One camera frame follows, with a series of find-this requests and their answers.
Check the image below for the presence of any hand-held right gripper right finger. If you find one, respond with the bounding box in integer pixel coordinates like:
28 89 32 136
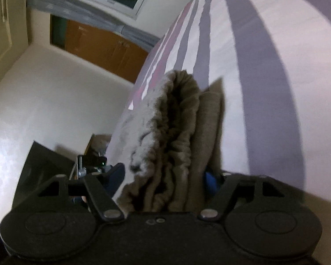
199 171 284 223

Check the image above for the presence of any grey towel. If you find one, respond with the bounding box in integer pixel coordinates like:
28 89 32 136
113 70 227 213

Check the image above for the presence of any grey curtain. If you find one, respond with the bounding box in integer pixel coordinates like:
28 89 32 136
28 0 161 52

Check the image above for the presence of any striped bedsheet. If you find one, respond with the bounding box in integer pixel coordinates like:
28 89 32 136
106 0 331 199

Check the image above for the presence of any cardboard box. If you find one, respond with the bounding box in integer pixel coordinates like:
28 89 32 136
84 134 112 158

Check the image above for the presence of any wooden cabinet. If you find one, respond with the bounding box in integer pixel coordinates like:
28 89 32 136
51 15 150 84

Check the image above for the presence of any dark flat panel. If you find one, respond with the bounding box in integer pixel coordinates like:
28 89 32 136
14 141 77 207

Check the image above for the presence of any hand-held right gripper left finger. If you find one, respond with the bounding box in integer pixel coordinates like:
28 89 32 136
37 163 126 223

